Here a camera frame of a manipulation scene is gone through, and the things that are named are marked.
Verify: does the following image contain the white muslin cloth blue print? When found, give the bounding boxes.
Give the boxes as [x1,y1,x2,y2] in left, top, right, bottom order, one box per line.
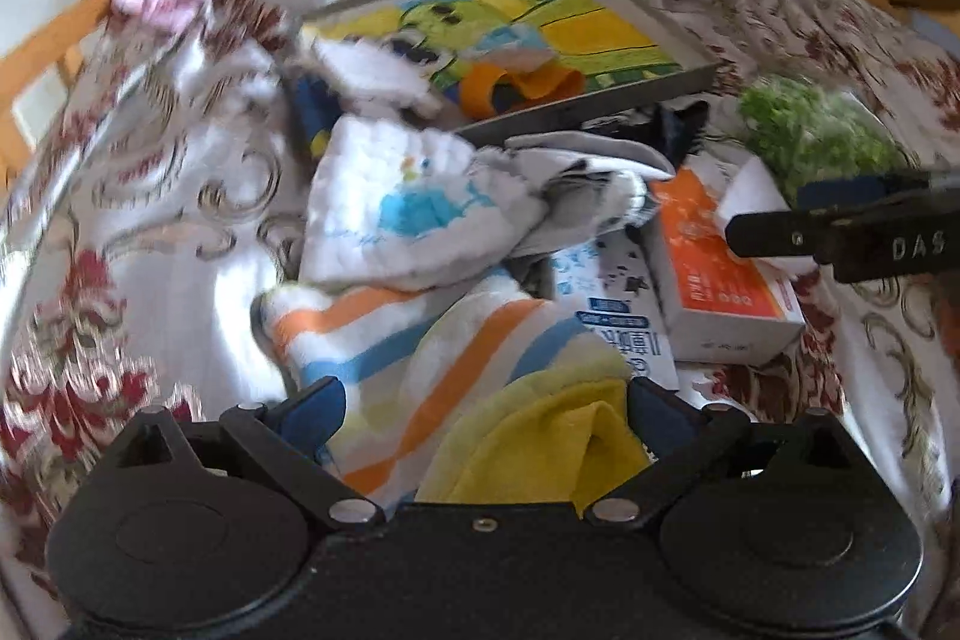
[298,115,550,294]

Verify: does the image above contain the orange white box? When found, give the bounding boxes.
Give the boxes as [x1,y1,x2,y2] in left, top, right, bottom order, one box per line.
[643,155,809,365]

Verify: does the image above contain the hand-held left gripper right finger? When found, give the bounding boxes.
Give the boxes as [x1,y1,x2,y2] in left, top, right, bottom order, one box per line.
[583,377,865,530]

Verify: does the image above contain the floral bedspread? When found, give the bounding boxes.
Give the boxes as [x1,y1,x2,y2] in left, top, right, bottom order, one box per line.
[0,0,960,640]

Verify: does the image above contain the blue yellow sock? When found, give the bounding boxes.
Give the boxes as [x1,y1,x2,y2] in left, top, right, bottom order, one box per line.
[287,72,332,163]

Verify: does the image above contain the bag of green pieces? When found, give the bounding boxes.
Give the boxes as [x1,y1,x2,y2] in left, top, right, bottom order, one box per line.
[737,76,910,200]

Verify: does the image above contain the striped towel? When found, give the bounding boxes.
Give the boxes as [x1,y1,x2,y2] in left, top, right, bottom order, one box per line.
[257,269,602,507]

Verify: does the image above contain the blue white packet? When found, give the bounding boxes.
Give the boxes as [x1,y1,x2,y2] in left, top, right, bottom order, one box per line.
[550,233,681,395]

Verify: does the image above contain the grey white sock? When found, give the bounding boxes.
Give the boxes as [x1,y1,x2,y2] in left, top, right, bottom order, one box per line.
[471,132,677,260]

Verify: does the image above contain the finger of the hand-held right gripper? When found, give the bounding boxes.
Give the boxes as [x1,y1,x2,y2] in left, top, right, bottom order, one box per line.
[724,206,835,261]
[796,168,960,208]

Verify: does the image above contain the black striped sock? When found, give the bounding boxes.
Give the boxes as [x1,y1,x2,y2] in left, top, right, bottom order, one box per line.
[583,98,711,170]

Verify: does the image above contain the wooden bed rail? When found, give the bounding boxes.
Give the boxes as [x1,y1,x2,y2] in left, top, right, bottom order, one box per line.
[0,0,115,180]

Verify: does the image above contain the grey tray with cartoon print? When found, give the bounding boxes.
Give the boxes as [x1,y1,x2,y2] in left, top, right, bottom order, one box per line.
[295,0,719,140]

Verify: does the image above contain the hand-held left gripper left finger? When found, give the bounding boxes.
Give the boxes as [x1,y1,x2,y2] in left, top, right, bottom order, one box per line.
[111,376,385,530]

